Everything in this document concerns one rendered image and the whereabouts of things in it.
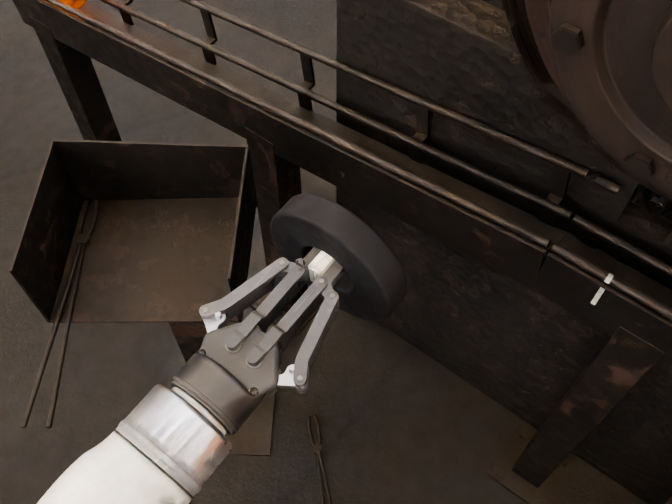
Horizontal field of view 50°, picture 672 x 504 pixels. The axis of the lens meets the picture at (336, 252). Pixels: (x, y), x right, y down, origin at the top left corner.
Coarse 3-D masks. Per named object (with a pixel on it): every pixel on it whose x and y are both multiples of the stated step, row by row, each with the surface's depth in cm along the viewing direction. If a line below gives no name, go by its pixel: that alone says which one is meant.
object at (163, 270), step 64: (64, 192) 100; (128, 192) 105; (192, 192) 104; (64, 256) 101; (128, 256) 101; (192, 256) 100; (64, 320) 97; (128, 320) 96; (192, 320) 95; (256, 448) 146
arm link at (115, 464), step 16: (112, 432) 62; (96, 448) 60; (112, 448) 59; (128, 448) 59; (80, 464) 59; (96, 464) 58; (112, 464) 58; (128, 464) 58; (144, 464) 58; (64, 480) 58; (80, 480) 57; (96, 480) 57; (112, 480) 57; (128, 480) 57; (144, 480) 58; (160, 480) 58; (48, 496) 58; (64, 496) 57; (80, 496) 56; (96, 496) 56; (112, 496) 56; (128, 496) 57; (144, 496) 57; (160, 496) 58; (176, 496) 59
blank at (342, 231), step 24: (288, 216) 70; (312, 216) 68; (336, 216) 67; (288, 240) 74; (312, 240) 70; (336, 240) 67; (360, 240) 67; (360, 264) 67; (384, 264) 68; (336, 288) 76; (360, 288) 71; (384, 288) 68; (360, 312) 76; (384, 312) 72
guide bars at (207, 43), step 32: (128, 0) 128; (192, 0) 116; (256, 32) 110; (320, 96) 109; (416, 96) 98; (384, 128) 104; (480, 128) 94; (416, 160) 105; (448, 160) 99; (544, 160) 90; (512, 192) 95; (576, 224) 92; (640, 256) 89
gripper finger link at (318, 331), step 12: (324, 300) 68; (336, 300) 68; (324, 312) 68; (336, 312) 70; (312, 324) 67; (324, 324) 67; (312, 336) 67; (324, 336) 69; (300, 348) 66; (312, 348) 66; (300, 360) 66; (312, 360) 67; (300, 372) 65; (300, 384) 64
